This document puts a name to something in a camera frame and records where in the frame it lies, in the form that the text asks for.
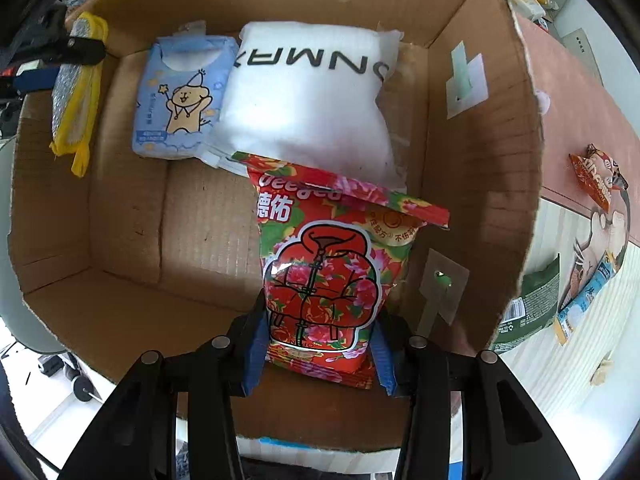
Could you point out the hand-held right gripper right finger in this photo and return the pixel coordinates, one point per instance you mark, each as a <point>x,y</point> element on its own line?
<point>384,362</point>

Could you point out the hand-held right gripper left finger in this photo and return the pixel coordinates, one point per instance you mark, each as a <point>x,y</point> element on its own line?
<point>251,360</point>

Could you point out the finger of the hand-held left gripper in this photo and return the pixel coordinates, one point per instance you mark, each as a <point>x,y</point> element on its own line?
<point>82,51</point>
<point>37,81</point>

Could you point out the yellow-edged silver scouring cloth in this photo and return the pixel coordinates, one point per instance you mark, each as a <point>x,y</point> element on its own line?
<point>75,110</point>

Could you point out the red floral wipes pack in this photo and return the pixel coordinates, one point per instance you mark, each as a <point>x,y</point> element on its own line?
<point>320,280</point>

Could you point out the blue bear tissue pack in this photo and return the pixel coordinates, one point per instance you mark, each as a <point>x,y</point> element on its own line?
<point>185,100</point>

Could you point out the brown cardboard box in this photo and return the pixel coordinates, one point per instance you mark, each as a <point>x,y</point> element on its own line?
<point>150,240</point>

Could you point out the white pillow pack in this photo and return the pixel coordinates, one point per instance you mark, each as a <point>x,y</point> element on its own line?
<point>310,105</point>

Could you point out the green packet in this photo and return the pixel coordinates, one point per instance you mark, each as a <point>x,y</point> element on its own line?
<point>532,305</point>

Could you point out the black office chair base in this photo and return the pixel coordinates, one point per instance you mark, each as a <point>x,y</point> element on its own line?
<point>65,372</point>

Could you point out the blue tube packet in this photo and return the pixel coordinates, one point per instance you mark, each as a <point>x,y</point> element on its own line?
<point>585,300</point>

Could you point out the small beige paper scrap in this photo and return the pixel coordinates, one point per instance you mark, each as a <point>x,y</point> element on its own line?
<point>601,371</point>

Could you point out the orange snack packet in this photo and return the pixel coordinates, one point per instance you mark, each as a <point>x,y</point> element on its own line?
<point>595,175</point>

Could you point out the grey booklet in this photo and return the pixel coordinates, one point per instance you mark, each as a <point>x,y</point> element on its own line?
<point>582,45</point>

